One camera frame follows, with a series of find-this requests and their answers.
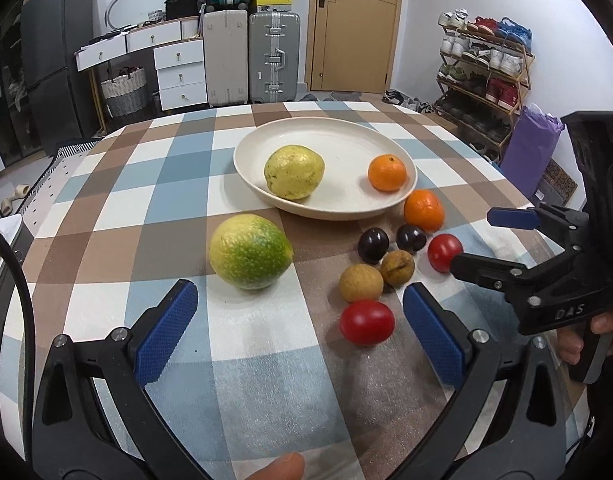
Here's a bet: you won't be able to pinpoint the red tomato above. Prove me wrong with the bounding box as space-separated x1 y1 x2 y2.
427 233 464 273
339 300 396 346

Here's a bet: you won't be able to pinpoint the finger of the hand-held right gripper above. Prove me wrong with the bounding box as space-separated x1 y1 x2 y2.
487 203 589 248
449 252 537 306

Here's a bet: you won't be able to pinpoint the black storage box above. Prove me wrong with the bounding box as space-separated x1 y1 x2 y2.
165 0 204 21

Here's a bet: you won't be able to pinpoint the black cable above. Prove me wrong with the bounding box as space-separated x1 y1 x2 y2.
0 217 36 480

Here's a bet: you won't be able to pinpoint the person's left hand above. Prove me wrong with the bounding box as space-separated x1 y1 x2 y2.
246 452 306 480

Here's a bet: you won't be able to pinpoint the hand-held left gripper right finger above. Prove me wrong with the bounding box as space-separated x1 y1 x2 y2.
386 282 594 480

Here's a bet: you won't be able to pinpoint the beige suitcase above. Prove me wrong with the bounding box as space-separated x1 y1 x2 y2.
202 9 250 107

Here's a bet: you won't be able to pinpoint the oval metal frame mirror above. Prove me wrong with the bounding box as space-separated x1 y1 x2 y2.
105 0 174 36

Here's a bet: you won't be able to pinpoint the checked tablecloth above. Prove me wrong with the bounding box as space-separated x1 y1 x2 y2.
0 100 594 480

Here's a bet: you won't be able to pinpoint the black refrigerator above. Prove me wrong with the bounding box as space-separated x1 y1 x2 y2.
20 0 104 153

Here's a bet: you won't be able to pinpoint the black white zigzag rug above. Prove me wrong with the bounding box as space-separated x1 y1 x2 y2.
54 142 100 161

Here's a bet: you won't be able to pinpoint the smooth brown longan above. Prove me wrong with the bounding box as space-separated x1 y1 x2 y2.
339 265 384 304

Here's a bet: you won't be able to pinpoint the dark glass wardrobe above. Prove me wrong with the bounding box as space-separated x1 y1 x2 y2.
0 10 27 171

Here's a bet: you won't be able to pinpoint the cream round plate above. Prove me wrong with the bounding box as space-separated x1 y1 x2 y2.
233 119 418 221

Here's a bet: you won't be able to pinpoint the green mottled citrus fruit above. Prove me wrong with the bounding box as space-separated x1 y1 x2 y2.
208 214 294 291

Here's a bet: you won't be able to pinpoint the patterned doormat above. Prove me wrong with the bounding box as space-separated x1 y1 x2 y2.
536 160 578 206

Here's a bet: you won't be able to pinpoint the silver suitcase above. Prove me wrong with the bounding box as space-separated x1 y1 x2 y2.
248 11 302 105

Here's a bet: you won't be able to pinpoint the person's right hand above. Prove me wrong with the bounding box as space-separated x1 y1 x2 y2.
557 310 613 366

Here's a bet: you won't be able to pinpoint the purple bag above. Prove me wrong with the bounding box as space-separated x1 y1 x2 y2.
499 104 565 200

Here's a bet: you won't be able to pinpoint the beige slippers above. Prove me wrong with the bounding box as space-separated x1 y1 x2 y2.
0 185 32 216

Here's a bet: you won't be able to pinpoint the yellowish green citrus fruit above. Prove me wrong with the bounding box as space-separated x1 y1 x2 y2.
264 145 325 200

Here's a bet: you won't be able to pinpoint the wooden shoe rack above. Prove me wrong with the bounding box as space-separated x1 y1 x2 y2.
433 25 535 161

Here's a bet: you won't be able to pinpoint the white drawer desk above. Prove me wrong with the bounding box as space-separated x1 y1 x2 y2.
75 19 208 113

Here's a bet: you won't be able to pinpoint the cracked brown longan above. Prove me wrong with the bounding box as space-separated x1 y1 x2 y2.
379 250 416 288

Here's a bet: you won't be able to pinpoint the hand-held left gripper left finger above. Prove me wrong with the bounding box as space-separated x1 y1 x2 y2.
31 280 214 480

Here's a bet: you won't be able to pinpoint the dark purple plum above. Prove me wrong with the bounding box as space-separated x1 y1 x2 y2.
396 225 428 252
357 227 390 265

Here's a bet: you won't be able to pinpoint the orange mandarin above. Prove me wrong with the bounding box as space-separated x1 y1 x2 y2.
367 155 408 192
403 189 446 228

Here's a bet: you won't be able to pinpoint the wooden door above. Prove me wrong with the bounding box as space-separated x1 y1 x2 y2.
306 0 404 95

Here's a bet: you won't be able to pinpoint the woven laundry basket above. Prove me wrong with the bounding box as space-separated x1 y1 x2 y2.
100 66 150 118

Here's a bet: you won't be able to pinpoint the pile of loose shoes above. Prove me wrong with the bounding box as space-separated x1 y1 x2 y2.
383 89 432 113

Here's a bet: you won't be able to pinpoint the group of racked shoes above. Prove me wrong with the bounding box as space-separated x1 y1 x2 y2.
436 9 533 106

